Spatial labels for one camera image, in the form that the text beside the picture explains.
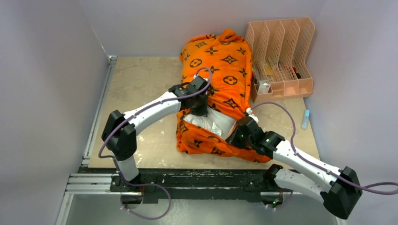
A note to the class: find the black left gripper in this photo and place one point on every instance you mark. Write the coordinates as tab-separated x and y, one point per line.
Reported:
202	110

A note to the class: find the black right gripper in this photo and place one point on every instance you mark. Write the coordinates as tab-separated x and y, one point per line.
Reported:
233	140

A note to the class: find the white pillow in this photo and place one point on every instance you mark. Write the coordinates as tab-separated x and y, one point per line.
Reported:
215	122

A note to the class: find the orange patterned pillowcase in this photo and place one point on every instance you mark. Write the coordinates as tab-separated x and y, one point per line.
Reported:
227	60

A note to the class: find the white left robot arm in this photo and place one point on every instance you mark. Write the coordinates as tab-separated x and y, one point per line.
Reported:
121	129

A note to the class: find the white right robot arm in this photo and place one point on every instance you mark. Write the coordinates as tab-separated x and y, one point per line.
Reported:
337	189

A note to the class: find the small white red box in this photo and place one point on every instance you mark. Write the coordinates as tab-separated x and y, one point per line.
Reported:
263	87

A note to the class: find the set of coloured markers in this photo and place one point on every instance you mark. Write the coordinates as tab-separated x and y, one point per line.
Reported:
254	75

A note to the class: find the light blue glue stick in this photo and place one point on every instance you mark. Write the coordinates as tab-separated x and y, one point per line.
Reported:
305	120

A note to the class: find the yellow notepad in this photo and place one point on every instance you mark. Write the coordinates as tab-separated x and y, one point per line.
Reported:
268	70

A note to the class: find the red black round object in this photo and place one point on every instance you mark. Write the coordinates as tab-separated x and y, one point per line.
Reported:
298	76

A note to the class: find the pink desk file organizer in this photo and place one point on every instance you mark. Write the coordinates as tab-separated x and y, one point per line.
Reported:
283	44

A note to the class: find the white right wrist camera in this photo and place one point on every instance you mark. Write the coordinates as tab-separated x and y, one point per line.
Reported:
249	113

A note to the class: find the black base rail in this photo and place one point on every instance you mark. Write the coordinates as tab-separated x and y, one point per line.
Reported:
198	184

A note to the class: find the aluminium frame rails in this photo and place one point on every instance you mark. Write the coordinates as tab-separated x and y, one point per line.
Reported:
91	202

